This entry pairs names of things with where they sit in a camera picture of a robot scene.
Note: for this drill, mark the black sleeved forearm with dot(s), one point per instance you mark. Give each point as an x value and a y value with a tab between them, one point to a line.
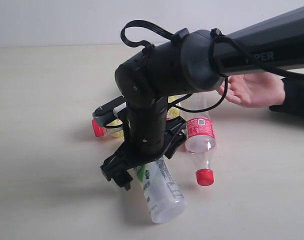
293	103

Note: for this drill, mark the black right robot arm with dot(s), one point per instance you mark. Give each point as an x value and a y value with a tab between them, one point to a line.
189	62

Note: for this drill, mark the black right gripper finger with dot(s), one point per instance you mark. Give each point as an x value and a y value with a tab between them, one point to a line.
123	179

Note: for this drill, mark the clear bottle red label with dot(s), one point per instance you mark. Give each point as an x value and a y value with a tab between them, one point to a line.
200	145

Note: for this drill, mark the white bottle green label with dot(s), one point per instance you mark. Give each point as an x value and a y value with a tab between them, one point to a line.
164	199

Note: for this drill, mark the yellow bottle red cap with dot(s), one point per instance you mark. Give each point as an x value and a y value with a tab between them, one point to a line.
103	131

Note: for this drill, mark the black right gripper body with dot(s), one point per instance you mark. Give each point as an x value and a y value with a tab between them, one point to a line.
129	156

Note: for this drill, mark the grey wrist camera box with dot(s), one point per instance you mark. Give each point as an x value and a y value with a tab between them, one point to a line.
107	113

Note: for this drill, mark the open bare human hand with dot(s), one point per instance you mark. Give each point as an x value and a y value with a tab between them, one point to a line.
257	90

